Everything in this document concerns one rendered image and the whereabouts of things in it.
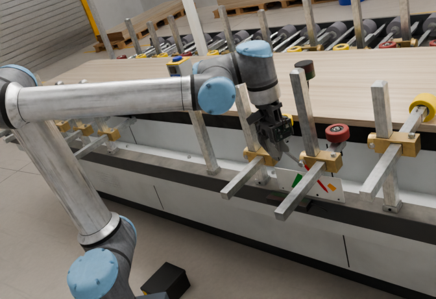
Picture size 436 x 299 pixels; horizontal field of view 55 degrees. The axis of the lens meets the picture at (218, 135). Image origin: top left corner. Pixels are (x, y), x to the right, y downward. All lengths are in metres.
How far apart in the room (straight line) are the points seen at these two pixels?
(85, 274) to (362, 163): 1.03
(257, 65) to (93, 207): 0.67
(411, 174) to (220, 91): 0.86
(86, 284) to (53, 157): 0.37
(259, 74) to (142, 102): 0.33
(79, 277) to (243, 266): 1.23
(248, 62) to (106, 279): 0.72
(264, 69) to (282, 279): 1.36
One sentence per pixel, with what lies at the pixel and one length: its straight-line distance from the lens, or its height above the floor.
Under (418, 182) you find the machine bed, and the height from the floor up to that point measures 0.66.
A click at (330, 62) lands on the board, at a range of 2.15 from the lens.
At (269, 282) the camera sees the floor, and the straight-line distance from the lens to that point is 2.27.
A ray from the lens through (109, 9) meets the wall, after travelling 10.98.
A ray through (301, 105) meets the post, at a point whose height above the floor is 1.06.
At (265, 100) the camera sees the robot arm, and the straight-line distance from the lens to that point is 1.17.
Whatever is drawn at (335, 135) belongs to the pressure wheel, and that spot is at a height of 0.90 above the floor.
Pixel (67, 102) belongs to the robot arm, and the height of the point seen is 1.36.
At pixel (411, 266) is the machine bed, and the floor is 0.24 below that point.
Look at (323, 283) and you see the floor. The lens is 2.21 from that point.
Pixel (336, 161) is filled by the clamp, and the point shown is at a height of 0.86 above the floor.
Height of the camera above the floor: 1.63
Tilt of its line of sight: 26 degrees down
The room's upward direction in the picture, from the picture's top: 17 degrees counter-clockwise
